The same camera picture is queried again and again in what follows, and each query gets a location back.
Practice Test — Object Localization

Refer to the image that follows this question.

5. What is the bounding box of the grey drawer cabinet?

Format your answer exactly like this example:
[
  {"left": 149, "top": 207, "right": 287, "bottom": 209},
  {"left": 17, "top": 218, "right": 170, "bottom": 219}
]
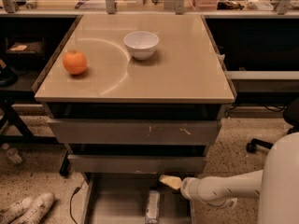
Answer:
[{"left": 32, "top": 12, "right": 237, "bottom": 224}]

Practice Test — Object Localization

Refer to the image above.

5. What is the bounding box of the black floor cable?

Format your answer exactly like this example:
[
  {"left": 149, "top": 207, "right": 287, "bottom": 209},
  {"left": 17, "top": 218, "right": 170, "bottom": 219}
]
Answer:
[{"left": 68, "top": 179, "right": 86, "bottom": 224}]

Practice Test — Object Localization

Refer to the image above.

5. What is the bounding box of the white ceramic bowl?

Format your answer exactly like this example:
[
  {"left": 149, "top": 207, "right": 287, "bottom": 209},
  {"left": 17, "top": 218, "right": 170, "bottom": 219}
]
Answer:
[{"left": 123, "top": 31, "right": 160, "bottom": 61}]

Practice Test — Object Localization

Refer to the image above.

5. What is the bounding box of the small bottle on floor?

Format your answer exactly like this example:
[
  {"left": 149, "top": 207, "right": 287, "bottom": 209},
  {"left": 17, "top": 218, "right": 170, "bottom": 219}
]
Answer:
[{"left": 2, "top": 143, "right": 22, "bottom": 164}]

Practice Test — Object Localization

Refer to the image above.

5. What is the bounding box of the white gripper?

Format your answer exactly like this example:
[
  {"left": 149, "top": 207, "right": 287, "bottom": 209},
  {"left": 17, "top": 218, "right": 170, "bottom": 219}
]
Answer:
[{"left": 159, "top": 175, "right": 199, "bottom": 200}]

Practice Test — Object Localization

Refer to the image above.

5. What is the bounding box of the orange fruit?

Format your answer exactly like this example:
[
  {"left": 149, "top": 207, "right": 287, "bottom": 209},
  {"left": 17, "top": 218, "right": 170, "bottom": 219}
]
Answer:
[{"left": 63, "top": 49, "right": 87, "bottom": 75}]

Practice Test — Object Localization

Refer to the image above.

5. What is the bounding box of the middle grey drawer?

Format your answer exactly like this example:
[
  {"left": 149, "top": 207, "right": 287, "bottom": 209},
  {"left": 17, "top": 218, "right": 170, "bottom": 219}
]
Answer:
[{"left": 68, "top": 154, "right": 206, "bottom": 174}]

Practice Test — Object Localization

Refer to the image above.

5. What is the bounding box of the black side stand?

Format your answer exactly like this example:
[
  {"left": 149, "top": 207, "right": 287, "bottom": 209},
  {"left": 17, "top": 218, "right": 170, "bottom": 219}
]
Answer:
[{"left": 0, "top": 37, "right": 71, "bottom": 176}]

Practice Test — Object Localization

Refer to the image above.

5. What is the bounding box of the clear plastic water bottle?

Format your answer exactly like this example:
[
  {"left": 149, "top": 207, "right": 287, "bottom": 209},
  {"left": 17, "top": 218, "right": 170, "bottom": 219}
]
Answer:
[{"left": 145, "top": 190, "right": 160, "bottom": 224}]

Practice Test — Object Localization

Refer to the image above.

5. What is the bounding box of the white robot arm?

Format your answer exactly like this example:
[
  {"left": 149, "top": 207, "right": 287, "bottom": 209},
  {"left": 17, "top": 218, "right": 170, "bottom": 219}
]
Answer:
[{"left": 160, "top": 133, "right": 299, "bottom": 224}]

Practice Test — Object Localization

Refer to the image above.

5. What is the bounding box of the white sneaker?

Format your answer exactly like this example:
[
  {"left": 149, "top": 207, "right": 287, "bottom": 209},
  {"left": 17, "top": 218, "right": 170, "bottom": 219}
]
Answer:
[
  {"left": 0, "top": 196, "right": 34, "bottom": 224},
  {"left": 10, "top": 192, "right": 55, "bottom": 224}
]

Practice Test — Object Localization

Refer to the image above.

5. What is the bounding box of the top grey drawer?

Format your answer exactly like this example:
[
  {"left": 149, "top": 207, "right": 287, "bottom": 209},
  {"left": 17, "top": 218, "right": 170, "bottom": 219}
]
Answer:
[{"left": 48, "top": 119, "right": 221, "bottom": 146}]

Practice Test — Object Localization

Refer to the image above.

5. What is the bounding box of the open bottom drawer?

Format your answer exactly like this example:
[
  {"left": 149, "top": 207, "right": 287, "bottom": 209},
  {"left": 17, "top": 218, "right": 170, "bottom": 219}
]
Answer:
[{"left": 80, "top": 174, "right": 195, "bottom": 224}]

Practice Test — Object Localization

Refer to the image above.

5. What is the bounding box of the grey drawer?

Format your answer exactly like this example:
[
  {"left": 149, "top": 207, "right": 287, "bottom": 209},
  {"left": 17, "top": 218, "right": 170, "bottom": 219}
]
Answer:
[
  {"left": 48, "top": 119, "right": 221, "bottom": 146},
  {"left": 68, "top": 154, "right": 206, "bottom": 174}
]

